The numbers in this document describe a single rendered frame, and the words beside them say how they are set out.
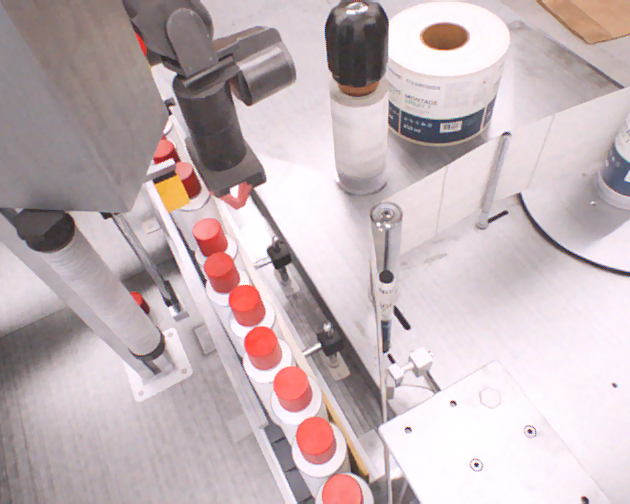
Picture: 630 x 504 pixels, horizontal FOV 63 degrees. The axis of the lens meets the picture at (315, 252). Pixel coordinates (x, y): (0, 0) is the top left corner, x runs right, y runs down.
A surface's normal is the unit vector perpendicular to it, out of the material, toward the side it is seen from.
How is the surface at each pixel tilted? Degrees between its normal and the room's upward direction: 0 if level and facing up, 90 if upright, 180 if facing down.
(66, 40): 90
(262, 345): 3
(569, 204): 0
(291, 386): 3
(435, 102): 90
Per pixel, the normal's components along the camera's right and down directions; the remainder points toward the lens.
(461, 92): 0.19, 0.80
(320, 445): -0.11, -0.58
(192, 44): 0.50, 0.40
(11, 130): -0.12, 0.83
